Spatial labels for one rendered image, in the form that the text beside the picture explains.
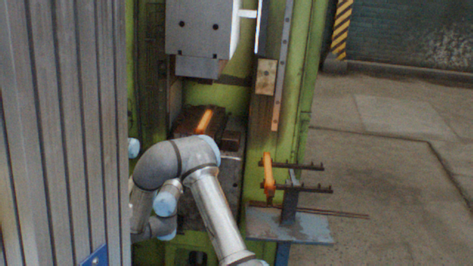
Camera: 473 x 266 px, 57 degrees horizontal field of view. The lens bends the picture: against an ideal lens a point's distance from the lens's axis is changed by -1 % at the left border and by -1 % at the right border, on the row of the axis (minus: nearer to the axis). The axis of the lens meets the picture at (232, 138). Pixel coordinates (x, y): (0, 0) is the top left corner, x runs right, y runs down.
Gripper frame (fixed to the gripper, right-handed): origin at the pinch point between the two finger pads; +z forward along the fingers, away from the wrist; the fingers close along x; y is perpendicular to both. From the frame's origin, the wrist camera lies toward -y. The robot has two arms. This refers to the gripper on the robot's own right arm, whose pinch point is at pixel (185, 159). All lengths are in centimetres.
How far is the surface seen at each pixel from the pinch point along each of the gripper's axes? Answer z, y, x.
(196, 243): 25, 61, 2
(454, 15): 614, -9, 314
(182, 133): 31.2, 2.1, -8.3
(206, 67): 30.7, -32.0, 2.1
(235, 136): 35.2, 2.0, 17.5
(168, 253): 26, 71, -13
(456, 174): 233, 100, 217
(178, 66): 30.7, -31.0, -10.9
